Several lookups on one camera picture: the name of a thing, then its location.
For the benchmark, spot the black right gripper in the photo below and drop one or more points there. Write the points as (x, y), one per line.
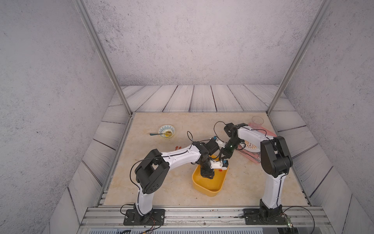
(226, 154)

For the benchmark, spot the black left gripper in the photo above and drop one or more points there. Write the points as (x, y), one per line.
(208, 174)

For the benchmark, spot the yellow plastic storage box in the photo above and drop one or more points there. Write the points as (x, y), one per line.
(209, 187)

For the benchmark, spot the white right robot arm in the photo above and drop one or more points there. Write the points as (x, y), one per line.
(275, 161)

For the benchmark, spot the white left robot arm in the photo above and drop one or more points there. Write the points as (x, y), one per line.
(152, 171)

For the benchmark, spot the round printed white plate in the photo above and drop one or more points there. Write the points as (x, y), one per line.
(251, 147)

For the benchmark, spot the pink plastic tray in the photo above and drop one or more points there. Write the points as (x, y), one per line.
(254, 136)

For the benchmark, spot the clear plastic cup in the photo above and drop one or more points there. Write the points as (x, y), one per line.
(257, 122)

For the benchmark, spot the spoon in bowl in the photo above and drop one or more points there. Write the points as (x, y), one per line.
(157, 134)

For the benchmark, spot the small patterned bowl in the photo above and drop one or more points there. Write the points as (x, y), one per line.
(166, 131)

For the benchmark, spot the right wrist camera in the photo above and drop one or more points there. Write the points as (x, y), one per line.
(220, 143)

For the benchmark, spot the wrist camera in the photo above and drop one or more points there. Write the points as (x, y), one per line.
(220, 165)
(220, 143)

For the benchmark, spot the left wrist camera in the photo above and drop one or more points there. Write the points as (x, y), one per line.
(220, 165)

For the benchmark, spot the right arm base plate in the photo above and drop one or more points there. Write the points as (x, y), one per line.
(264, 216)

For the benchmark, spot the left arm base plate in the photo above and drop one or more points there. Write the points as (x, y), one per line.
(156, 217)

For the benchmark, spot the aluminium front rail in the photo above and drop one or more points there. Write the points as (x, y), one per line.
(313, 219)

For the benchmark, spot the aluminium corner post right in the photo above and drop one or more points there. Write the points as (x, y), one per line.
(311, 32)

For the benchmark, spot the aluminium corner post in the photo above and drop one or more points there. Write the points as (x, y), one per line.
(311, 32)
(84, 14)

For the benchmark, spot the aluminium corner post left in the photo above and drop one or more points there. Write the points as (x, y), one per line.
(84, 14)

